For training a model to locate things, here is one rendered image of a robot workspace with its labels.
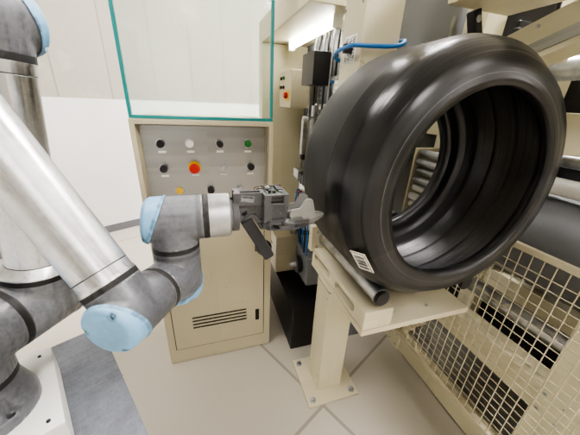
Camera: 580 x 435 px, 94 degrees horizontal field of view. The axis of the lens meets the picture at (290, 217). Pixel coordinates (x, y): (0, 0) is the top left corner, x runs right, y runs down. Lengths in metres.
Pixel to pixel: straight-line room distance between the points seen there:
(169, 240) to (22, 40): 0.44
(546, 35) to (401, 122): 0.59
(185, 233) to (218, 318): 1.09
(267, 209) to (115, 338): 0.33
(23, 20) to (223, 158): 0.73
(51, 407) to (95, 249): 0.49
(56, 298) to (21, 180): 0.41
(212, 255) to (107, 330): 0.91
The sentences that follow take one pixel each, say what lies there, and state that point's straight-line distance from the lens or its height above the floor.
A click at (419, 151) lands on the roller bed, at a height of 1.19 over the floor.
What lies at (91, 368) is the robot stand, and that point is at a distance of 1.09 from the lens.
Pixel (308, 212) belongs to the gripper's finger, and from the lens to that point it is 0.60.
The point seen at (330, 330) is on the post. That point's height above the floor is 0.41.
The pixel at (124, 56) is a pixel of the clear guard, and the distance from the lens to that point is 1.23.
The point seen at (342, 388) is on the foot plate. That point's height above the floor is 0.01.
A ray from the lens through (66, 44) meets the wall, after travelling 3.20.
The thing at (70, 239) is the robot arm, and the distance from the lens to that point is 0.50.
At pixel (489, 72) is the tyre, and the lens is 0.65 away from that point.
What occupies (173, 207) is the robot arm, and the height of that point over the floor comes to 1.16.
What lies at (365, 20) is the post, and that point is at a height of 1.57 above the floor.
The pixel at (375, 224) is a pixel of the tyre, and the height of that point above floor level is 1.14.
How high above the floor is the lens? 1.35
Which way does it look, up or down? 23 degrees down
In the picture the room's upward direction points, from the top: 3 degrees clockwise
